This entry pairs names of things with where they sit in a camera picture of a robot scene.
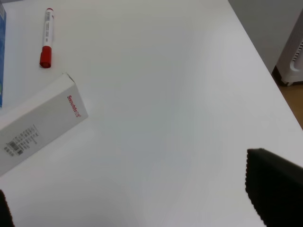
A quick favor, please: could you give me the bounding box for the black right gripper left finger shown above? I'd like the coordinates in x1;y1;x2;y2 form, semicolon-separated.
0;190;15;227

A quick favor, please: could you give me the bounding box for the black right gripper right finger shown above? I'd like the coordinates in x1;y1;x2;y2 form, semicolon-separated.
245;148;303;227

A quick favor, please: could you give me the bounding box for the white fan heater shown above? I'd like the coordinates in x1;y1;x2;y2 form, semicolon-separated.
276;11;303;86

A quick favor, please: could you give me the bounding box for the white Snowhite box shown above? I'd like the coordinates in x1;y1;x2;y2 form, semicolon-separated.
0;73;88;175

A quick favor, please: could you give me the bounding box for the red whiteboard marker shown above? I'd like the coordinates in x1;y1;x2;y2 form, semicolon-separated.
40;8;54;69

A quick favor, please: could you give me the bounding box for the green blue toothpaste box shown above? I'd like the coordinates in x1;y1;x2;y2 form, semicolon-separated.
0;2;6;107

